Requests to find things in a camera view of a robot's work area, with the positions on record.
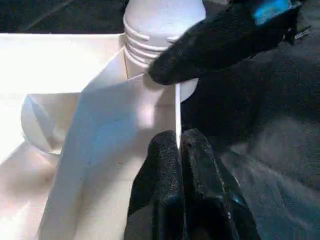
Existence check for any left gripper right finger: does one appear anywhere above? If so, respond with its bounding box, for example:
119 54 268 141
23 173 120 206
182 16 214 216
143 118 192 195
179 128 263 240

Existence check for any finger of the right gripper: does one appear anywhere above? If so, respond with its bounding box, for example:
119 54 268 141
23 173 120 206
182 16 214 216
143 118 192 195
147 0 304 86

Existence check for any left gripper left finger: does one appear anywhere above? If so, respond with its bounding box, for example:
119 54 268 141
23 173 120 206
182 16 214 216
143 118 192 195
123 129 186 240

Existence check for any white plastic table leg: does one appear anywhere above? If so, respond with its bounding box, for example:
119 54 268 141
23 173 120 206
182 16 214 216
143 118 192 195
123 0 208 69

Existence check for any white plastic table top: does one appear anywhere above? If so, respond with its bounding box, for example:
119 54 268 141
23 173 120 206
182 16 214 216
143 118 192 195
0 32 201 240

